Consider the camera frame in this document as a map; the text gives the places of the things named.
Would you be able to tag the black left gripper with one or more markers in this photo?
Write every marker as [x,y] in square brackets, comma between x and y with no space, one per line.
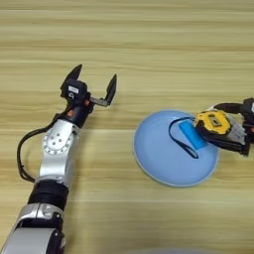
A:
[77,114]

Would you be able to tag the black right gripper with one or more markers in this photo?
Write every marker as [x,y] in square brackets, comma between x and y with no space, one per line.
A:
[250,134]

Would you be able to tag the small blue rectangular block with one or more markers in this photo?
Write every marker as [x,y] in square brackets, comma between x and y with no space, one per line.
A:
[193,137]

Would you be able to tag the light blue round plate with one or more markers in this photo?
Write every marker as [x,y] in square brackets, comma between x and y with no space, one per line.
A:
[158,155]

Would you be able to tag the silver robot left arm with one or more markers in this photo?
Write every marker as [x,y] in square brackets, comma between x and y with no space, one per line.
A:
[54,155]

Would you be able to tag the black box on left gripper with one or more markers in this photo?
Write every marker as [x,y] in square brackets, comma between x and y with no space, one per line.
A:
[74,89]

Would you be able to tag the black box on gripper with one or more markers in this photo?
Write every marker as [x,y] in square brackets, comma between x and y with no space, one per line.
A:
[74,89]
[249,110]

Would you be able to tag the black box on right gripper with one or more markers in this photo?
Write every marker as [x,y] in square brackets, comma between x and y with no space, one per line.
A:
[249,110]

